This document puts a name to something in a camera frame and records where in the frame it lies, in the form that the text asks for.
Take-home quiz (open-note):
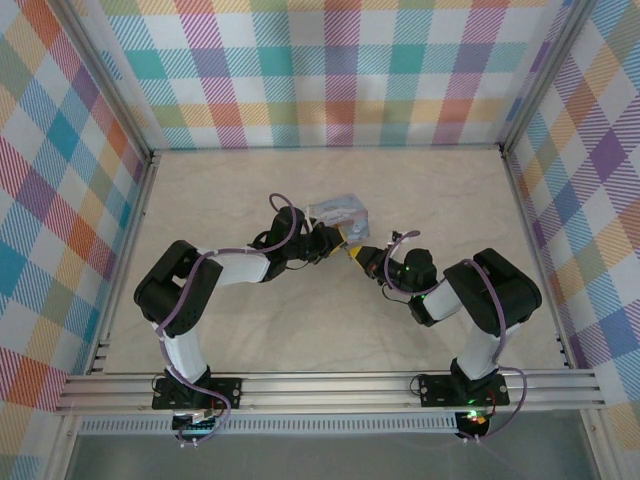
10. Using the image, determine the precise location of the black circuit board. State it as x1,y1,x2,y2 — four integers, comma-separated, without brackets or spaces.
172,408,221,434

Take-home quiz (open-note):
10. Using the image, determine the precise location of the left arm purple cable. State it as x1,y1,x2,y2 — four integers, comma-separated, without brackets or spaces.
152,193,307,449

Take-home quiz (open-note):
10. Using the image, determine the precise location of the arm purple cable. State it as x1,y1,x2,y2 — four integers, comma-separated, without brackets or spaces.
152,193,307,449
382,229,530,446

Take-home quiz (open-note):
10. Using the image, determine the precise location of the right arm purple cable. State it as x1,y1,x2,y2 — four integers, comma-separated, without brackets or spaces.
382,229,530,446

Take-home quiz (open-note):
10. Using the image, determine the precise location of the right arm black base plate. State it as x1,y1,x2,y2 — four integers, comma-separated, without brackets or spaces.
418,373,510,407

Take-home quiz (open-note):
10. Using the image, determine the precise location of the wide slotted aluminium rail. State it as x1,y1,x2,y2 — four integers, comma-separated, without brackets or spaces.
53,368,609,415

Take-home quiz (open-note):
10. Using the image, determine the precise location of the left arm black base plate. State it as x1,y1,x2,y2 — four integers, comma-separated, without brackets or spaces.
151,377,243,410

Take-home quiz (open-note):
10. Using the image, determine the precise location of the grey slotted cable duct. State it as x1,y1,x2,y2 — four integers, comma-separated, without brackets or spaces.
77,412,461,436

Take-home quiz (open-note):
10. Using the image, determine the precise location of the aluminium table edge rail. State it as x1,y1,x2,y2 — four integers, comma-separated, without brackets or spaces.
85,152,164,376

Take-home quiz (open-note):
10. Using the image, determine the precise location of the aluminium frame post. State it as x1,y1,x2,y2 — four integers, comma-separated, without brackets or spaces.
53,0,155,160
498,0,604,157
47,413,84,480
579,410,624,480

